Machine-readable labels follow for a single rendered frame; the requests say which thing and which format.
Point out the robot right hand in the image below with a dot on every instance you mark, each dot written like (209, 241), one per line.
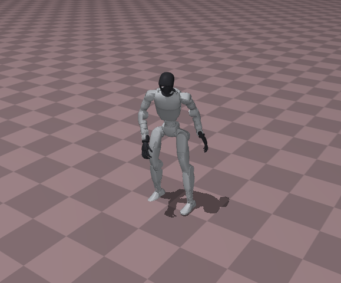
(145, 148)

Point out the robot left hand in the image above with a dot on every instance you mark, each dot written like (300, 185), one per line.
(201, 135)

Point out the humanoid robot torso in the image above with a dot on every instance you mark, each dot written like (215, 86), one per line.
(168, 109)

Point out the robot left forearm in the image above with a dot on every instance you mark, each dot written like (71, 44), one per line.
(197, 122)

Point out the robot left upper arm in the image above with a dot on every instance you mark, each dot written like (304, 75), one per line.
(186, 99)

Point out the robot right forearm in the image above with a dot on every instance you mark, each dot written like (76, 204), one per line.
(143, 125)

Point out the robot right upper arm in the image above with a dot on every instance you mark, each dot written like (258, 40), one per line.
(148, 98)

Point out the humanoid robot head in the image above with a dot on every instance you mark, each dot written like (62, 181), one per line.
(166, 80)

